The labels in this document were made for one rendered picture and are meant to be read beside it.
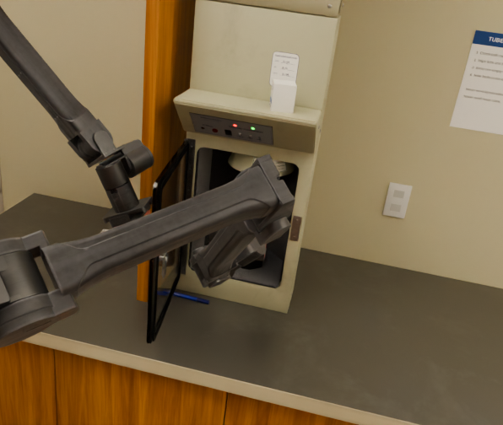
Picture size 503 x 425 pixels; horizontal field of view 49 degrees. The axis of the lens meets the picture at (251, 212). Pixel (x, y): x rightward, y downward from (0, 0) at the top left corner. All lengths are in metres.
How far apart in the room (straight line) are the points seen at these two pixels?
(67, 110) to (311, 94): 0.53
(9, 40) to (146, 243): 0.65
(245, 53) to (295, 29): 0.13
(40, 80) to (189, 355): 0.69
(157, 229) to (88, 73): 1.30
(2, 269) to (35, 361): 0.91
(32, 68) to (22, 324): 0.68
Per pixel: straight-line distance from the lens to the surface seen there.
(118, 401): 1.51
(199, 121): 1.28
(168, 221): 0.69
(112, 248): 0.67
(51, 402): 1.62
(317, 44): 1.27
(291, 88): 1.21
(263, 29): 1.28
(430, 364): 1.49
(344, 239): 1.88
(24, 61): 1.21
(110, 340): 1.39
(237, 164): 1.40
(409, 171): 1.78
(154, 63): 1.27
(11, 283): 0.65
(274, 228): 0.82
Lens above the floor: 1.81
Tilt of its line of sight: 25 degrees down
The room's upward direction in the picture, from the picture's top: 7 degrees clockwise
